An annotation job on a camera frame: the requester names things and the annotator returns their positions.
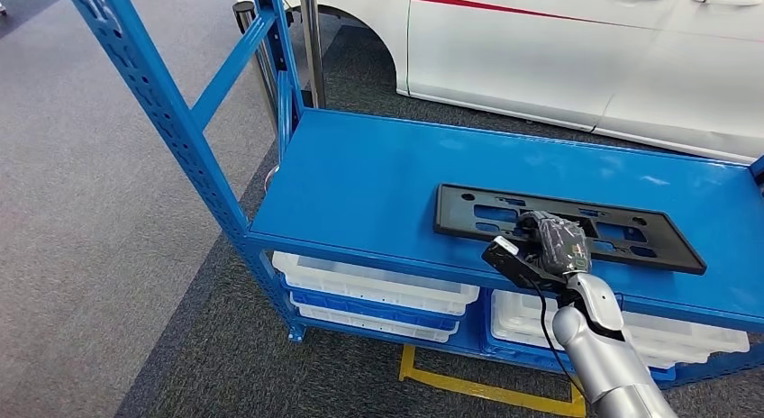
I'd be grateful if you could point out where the white car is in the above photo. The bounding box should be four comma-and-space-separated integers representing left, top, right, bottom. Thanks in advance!
229, 0, 764, 165

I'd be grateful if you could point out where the white plastic bin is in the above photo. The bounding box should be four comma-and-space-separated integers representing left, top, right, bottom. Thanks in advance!
490, 289, 750, 370
292, 302, 459, 344
272, 250, 480, 317

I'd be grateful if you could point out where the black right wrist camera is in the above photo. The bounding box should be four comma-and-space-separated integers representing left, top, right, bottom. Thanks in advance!
480, 236, 568, 294

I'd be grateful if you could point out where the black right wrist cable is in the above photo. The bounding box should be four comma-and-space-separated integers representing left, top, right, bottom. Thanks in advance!
523, 275, 589, 404

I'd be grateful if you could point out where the blue metal shelf rack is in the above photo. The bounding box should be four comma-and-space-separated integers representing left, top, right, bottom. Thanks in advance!
62, 0, 764, 393

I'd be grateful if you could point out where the chrome stanchion pole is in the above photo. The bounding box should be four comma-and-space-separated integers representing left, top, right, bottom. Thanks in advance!
296, 0, 328, 110

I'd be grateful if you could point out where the black plastic plate frame part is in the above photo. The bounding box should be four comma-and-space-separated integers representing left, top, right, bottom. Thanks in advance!
433, 183, 708, 277

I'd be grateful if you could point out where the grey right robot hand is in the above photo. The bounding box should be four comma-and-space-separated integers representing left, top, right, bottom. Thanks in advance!
517, 210, 593, 278

